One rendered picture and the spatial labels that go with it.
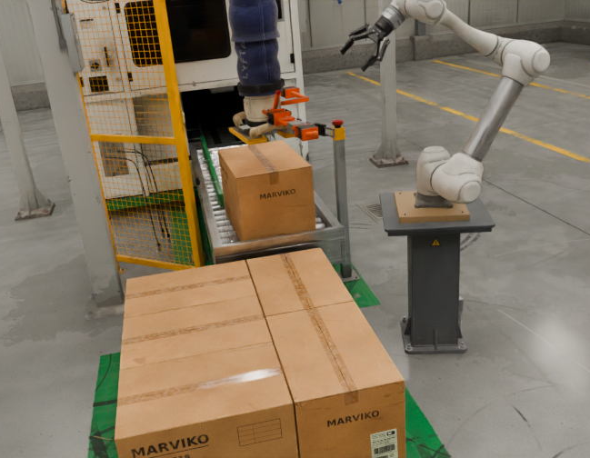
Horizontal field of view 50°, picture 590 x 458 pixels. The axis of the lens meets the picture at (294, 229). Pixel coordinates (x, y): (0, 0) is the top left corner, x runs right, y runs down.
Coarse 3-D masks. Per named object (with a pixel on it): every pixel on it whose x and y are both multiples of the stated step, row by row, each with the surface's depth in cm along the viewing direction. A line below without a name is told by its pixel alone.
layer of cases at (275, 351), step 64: (320, 256) 318; (128, 320) 274; (192, 320) 270; (256, 320) 265; (320, 320) 261; (128, 384) 230; (192, 384) 227; (256, 384) 224; (320, 384) 221; (384, 384) 219; (128, 448) 206; (192, 448) 212; (256, 448) 217; (320, 448) 223; (384, 448) 229
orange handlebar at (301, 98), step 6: (300, 96) 333; (306, 96) 328; (282, 102) 322; (288, 102) 323; (294, 102) 324; (300, 102) 325; (276, 120) 289; (282, 120) 282; (288, 120) 286; (294, 120) 281; (294, 126) 270; (312, 132) 258
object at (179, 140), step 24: (168, 48) 355; (96, 72) 387; (120, 72) 379; (144, 72) 371; (168, 72) 360; (120, 96) 386; (168, 96) 366; (192, 192) 390; (168, 216) 407; (192, 216) 394; (120, 240) 434; (192, 240) 401; (144, 264) 431; (168, 264) 421
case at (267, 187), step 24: (264, 144) 371; (240, 168) 331; (264, 168) 327; (288, 168) 324; (240, 192) 320; (264, 192) 323; (288, 192) 327; (312, 192) 331; (240, 216) 326; (264, 216) 328; (288, 216) 332; (312, 216) 336; (240, 240) 342
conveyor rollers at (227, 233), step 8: (240, 144) 533; (200, 152) 526; (216, 152) 520; (216, 160) 496; (216, 168) 479; (208, 176) 461; (208, 184) 444; (208, 192) 428; (216, 200) 412; (216, 208) 396; (224, 208) 396; (216, 216) 380; (224, 216) 380; (216, 224) 371; (224, 224) 371; (320, 224) 356; (224, 232) 363; (232, 232) 356; (224, 240) 347; (232, 240) 347
